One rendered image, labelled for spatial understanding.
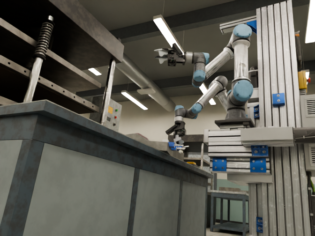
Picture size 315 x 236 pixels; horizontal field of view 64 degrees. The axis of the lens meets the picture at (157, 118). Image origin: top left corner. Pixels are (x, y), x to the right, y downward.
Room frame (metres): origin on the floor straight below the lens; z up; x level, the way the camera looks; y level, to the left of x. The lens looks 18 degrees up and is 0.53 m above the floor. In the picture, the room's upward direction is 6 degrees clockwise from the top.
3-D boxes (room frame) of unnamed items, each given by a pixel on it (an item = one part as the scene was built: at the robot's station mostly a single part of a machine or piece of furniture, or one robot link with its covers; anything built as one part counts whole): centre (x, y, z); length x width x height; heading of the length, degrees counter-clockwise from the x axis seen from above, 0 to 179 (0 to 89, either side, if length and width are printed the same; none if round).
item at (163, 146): (1.67, 0.14, 0.86); 0.50 x 0.26 x 0.11; 78
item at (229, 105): (1.58, -0.52, 1.20); 0.13 x 0.12 x 0.14; 175
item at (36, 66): (1.62, 0.89, 1.10); 0.05 x 0.05 x 1.30
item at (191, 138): (6.63, -1.07, 1.03); 1.54 x 0.94 x 2.06; 153
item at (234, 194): (6.14, -1.99, 0.46); 1.90 x 0.70 x 0.92; 153
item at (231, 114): (1.58, -0.52, 1.09); 0.15 x 0.15 x 0.10
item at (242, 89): (1.45, -0.51, 1.41); 0.15 x 0.12 x 0.55; 175
